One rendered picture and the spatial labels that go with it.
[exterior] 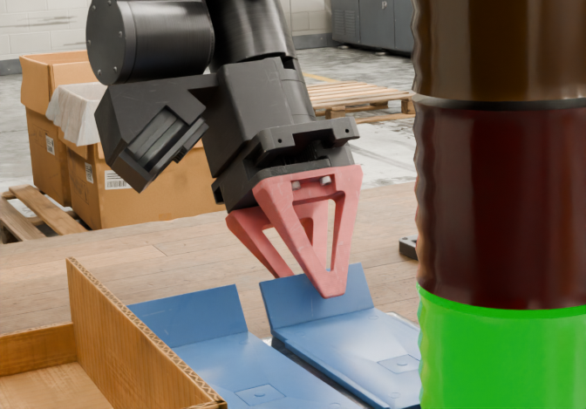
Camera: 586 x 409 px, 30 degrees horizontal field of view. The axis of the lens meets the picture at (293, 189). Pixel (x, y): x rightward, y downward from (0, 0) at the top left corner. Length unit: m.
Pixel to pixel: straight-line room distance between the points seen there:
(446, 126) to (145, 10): 0.49
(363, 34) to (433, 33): 11.15
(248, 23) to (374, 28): 10.39
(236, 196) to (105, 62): 0.11
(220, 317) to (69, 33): 10.73
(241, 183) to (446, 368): 0.48
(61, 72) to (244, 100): 3.79
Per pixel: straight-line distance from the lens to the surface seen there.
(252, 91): 0.66
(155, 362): 0.52
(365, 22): 11.26
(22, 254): 0.96
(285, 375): 0.59
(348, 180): 0.66
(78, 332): 0.67
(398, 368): 0.59
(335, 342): 0.63
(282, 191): 0.64
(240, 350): 0.63
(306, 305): 0.67
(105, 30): 0.67
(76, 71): 4.46
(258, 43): 0.69
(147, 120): 0.65
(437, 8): 0.18
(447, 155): 0.19
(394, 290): 0.79
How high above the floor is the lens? 1.15
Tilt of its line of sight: 13 degrees down
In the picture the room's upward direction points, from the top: 3 degrees counter-clockwise
